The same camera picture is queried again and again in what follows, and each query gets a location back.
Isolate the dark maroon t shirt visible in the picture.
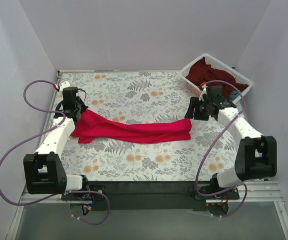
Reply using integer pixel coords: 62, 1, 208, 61
185, 56, 250, 95

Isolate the blue grey cloth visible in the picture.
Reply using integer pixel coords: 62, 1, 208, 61
226, 90, 240, 104

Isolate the white plastic laundry basket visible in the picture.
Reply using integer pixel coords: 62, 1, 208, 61
179, 54, 253, 103

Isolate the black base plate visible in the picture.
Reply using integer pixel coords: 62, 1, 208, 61
61, 180, 241, 212

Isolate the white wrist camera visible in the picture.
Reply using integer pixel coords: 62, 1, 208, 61
199, 84, 207, 102
54, 81, 71, 93

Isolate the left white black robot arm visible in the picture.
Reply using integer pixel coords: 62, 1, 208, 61
23, 86, 90, 200

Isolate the bright red t shirt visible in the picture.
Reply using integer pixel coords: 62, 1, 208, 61
71, 110, 192, 144

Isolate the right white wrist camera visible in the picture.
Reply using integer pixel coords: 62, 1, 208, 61
199, 84, 207, 102

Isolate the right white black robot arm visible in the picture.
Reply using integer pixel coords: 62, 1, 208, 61
185, 84, 277, 199

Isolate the floral patterned table mat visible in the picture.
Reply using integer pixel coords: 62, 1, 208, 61
59, 71, 238, 181

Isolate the aluminium frame rail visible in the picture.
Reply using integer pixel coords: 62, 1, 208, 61
8, 181, 288, 240

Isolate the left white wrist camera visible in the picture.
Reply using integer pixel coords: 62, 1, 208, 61
54, 81, 71, 93

